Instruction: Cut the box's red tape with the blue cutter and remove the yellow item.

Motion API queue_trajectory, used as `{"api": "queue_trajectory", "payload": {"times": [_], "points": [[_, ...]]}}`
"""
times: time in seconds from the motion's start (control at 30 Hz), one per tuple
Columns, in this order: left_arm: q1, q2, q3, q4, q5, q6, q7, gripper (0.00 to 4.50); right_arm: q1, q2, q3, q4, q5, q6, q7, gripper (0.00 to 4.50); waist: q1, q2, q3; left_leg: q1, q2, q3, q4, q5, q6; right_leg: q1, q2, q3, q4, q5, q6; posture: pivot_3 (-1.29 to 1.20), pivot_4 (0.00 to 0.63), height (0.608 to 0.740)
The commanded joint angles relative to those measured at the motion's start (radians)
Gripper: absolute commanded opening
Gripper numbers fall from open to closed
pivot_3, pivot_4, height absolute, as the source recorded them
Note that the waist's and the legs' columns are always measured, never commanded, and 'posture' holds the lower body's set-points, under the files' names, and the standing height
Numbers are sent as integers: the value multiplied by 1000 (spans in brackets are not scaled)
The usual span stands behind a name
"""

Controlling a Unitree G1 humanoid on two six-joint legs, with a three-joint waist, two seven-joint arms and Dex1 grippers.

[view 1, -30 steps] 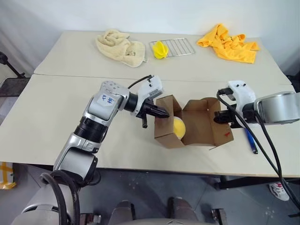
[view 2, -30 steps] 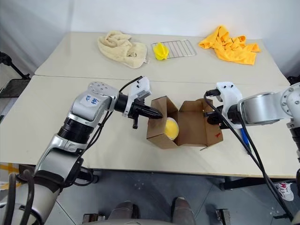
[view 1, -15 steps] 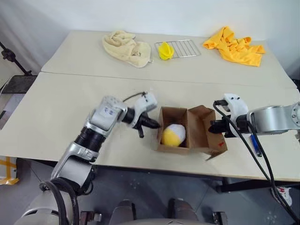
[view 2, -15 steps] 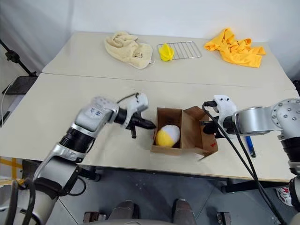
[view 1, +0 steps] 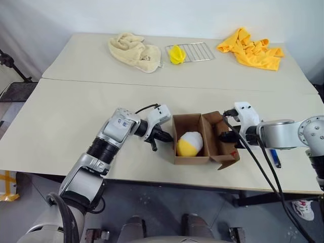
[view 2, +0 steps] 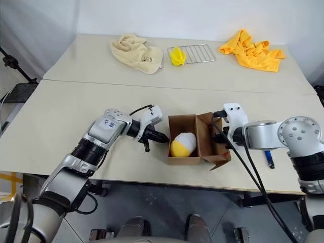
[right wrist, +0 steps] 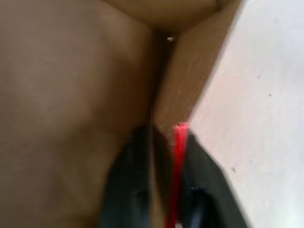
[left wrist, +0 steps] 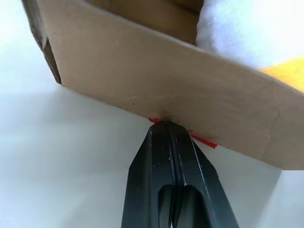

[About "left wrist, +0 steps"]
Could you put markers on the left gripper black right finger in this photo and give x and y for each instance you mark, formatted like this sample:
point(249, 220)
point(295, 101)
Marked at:
point(199, 185)

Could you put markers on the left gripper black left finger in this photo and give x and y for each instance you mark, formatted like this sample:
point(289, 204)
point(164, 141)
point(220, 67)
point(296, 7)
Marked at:
point(149, 178)

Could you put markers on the brown cardboard box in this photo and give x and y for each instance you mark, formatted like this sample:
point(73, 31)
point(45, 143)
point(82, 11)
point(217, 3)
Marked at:
point(142, 71)

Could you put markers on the red tape strip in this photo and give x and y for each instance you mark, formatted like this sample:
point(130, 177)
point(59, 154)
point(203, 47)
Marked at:
point(209, 143)

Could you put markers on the yellow soft item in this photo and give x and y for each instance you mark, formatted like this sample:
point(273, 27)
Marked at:
point(287, 71)

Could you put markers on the white fluffy padding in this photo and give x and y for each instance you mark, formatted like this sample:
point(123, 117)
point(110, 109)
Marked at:
point(249, 31)

